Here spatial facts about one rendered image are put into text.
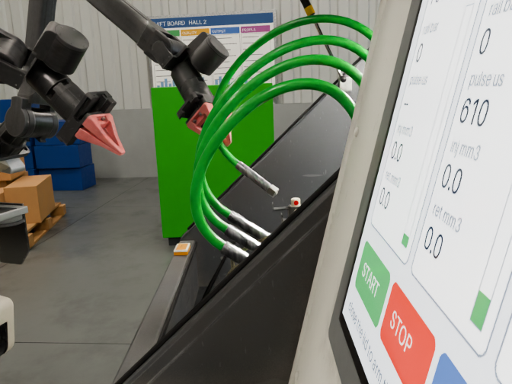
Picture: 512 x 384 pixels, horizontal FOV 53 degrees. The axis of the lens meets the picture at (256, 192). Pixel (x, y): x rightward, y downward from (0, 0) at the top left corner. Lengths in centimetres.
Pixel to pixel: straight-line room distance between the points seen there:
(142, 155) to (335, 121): 663
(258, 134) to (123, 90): 392
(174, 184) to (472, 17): 399
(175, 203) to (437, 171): 401
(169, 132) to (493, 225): 399
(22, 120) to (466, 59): 121
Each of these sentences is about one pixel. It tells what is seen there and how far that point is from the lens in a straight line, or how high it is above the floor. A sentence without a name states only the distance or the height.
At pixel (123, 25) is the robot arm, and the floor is 144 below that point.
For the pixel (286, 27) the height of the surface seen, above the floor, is 141.
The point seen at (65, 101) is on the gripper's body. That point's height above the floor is 129.
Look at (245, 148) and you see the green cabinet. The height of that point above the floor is 79.
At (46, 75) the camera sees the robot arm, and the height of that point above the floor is 134.
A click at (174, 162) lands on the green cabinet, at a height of 71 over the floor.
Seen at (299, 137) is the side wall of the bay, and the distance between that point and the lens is 120.
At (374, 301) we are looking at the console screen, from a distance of 32.
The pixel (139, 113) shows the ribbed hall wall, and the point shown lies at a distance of 767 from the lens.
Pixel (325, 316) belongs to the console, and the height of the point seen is 111.
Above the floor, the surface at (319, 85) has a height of 131.
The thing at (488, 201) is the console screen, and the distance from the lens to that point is 21.
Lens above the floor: 131
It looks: 12 degrees down
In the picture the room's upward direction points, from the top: 2 degrees counter-clockwise
